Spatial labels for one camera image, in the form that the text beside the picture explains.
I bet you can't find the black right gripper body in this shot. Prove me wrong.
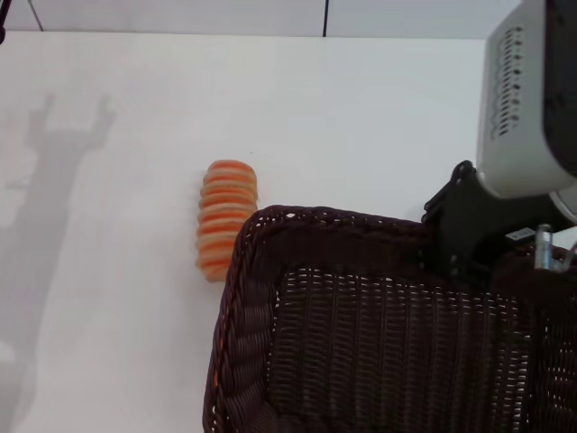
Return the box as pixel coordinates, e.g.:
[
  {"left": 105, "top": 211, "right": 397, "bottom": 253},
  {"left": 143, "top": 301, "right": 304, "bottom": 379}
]
[{"left": 439, "top": 160, "right": 564, "bottom": 265}]

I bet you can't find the dark brown wicker basket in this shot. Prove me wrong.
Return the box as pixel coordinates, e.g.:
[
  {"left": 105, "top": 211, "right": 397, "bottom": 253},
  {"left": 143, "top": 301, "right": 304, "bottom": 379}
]
[{"left": 202, "top": 205, "right": 577, "bottom": 433}]

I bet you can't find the orange striped spiral bread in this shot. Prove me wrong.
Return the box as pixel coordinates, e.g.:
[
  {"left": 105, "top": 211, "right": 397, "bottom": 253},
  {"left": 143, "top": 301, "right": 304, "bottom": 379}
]
[{"left": 196, "top": 159, "right": 261, "bottom": 284}]

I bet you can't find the black cable with silver plug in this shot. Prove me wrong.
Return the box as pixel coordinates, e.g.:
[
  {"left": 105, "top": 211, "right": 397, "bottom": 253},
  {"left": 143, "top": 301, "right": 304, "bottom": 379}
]
[{"left": 504, "top": 223, "right": 577, "bottom": 274}]

